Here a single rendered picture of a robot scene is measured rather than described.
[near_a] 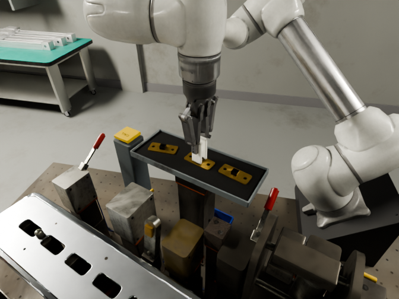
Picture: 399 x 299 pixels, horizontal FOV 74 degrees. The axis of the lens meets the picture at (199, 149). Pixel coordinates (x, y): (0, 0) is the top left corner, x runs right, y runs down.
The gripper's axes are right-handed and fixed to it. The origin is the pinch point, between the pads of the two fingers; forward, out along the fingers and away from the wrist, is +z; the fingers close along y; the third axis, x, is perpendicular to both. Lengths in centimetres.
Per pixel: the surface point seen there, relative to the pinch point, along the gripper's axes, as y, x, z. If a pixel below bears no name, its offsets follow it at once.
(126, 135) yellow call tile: 3.5, -25.7, 4.1
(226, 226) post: 10.0, 15.3, 10.1
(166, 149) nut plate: 1.8, -10.5, 3.8
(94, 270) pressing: 33.8, -7.6, 20.0
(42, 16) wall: -135, -345, 31
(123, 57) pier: -171, -244, 74
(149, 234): 21.5, 0.7, 12.4
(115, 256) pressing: 28.2, -6.3, 20.1
